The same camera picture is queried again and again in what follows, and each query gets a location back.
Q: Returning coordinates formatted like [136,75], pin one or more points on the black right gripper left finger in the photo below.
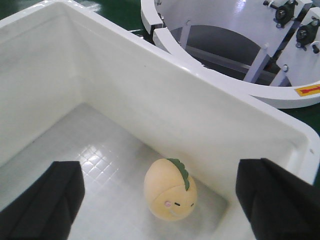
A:
[48,208]

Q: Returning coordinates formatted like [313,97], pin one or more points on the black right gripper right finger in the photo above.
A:
[277,204]

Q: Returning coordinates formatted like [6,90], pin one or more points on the yellow mango plush toy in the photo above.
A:
[169,190]

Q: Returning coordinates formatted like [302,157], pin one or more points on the white plastic tote box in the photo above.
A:
[76,87]

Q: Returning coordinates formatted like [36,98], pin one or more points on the yellow red arrow sticker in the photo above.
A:
[308,90]

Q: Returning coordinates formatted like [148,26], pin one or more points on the green curved conveyor belt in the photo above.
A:
[124,13]

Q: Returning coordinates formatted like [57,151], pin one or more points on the black bearing mount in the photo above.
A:
[306,34]
[285,13]

